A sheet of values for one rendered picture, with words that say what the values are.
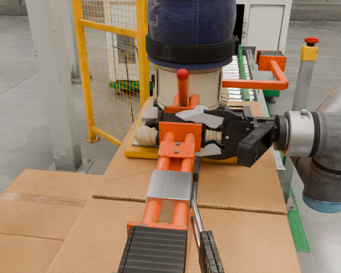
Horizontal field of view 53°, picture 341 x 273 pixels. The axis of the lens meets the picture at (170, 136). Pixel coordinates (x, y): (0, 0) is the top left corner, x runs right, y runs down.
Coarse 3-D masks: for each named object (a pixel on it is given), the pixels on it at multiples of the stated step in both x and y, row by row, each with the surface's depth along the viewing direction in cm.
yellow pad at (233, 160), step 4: (228, 104) 109; (232, 104) 109; (232, 108) 106; (208, 128) 93; (212, 128) 92; (216, 128) 92; (220, 128) 87; (204, 160) 81; (208, 160) 81; (212, 160) 81; (216, 160) 81; (220, 160) 81; (224, 160) 81; (228, 160) 81; (232, 160) 81; (236, 160) 80
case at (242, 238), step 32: (96, 224) 63; (224, 224) 63; (256, 224) 63; (288, 224) 63; (64, 256) 56; (96, 256) 56; (192, 256) 56; (224, 256) 56; (256, 256) 56; (288, 256) 56
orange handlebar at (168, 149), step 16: (272, 64) 107; (224, 80) 93; (240, 80) 93; (256, 80) 93; (176, 96) 82; (192, 96) 82; (160, 144) 60; (176, 144) 60; (192, 144) 60; (160, 160) 56; (176, 160) 60; (192, 160) 57; (160, 208) 47; (176, 208) 46; (176, 224) 43
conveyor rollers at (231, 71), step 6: (234, 60) 325; (228, 66) 310; (234, 66) 309; (246, 66) 308; (222, 72) 294; (228, 72) 294; (234, 72) 293; (246, 72) 292; (228, 78) 278; (234, 78) 277; (228, 90) 247; (234, 90) 247; (240, 90) 253; (234, 96) 238; (240, 96) 237; (252, 96) 237
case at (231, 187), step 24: (120, 168) 80; (144, 168) 80; (216, 168) 80; (240, 168) 80; (264, 168) 80; (96, 192) 72; (120, 192) 72; (144, 192) 72; (216, 192) 72; (240, 192) 72; (264, 192) 72
